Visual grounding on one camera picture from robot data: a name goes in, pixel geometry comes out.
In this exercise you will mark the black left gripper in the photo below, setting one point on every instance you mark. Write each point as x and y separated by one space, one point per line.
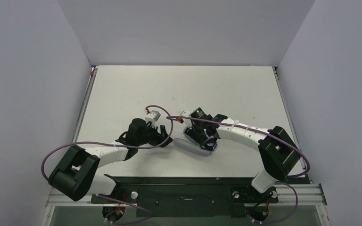
157 134

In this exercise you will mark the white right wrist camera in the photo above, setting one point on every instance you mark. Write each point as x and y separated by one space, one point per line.
184 118

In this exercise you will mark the lavender folding umbrella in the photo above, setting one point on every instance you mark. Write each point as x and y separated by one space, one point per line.
206 141

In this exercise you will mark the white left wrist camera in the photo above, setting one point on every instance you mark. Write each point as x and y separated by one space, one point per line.
152 117

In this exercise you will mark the aluminium front frame rail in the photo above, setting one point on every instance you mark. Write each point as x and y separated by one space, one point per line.
151 196

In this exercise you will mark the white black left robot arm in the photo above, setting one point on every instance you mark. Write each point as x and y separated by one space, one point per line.
76 173

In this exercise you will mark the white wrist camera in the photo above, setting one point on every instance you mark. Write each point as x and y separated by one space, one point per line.
152 117
184 118

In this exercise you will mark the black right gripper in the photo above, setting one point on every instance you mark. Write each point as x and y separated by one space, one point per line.
201 134

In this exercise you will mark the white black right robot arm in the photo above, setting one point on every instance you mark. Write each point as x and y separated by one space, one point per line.
276 148

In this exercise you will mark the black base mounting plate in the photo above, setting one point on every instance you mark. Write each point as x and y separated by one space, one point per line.
238 210

